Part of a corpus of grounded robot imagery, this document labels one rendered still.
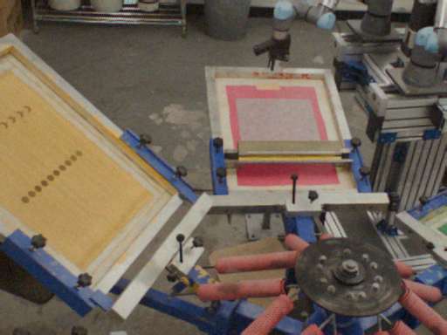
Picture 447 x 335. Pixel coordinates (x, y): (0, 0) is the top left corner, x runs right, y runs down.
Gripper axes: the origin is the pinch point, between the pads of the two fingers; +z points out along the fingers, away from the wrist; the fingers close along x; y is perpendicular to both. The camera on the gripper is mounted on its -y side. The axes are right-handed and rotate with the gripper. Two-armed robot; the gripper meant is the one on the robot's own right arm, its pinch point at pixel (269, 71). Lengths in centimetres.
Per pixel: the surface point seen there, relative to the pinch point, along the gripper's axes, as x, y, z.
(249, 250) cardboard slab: -19, 0, 111
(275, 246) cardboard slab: -16, 16, 111
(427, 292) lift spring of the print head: -133, 31, -19
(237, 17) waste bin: 242, 19, 133
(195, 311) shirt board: -122, -39, 3
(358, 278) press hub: -141, 2, -40
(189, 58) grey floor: 204, -22, 149
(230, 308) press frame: -130, -30, -11
